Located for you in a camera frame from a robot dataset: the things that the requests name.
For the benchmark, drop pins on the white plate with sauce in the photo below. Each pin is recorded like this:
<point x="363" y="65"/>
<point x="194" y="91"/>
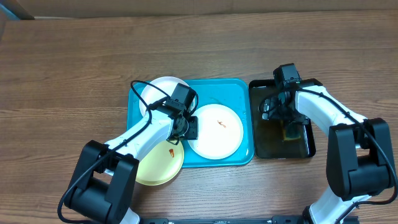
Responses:
<point x="220" y="132"/>

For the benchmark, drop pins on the yellow plate with sauce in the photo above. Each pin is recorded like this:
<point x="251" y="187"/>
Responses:
<point x="162" y="164"/>

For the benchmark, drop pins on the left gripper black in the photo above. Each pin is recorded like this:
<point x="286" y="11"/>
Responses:
<point x="193" y="132"/>

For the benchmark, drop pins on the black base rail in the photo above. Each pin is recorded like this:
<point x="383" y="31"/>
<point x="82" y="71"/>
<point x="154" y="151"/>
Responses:
<point x="278" y="219"/>

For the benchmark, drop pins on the pinkish white plate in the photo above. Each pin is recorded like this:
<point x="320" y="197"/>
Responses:
<point x="151" y="94"/>

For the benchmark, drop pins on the blue plastic tray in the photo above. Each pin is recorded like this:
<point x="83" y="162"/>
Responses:
<point x="233" y="93"/>

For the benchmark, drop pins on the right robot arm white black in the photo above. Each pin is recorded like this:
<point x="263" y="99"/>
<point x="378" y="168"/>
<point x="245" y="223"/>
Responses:
<point x="360" y="166"/>

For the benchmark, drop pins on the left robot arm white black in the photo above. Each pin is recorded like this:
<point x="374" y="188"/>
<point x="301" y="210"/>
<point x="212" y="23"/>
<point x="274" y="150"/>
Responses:
<point x="103" y="181"/>

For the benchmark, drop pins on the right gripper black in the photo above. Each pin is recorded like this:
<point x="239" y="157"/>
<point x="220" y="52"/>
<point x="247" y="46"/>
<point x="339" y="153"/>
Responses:
<point x="290" y="125"/>

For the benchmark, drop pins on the black tray with water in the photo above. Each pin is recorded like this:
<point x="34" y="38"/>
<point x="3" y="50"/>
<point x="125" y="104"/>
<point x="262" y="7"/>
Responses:
<point x="267" y="134"/>

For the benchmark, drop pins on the green yellow sponge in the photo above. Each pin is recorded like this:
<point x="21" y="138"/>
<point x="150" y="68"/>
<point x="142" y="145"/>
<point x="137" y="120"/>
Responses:
<point x="290" y="130"/>

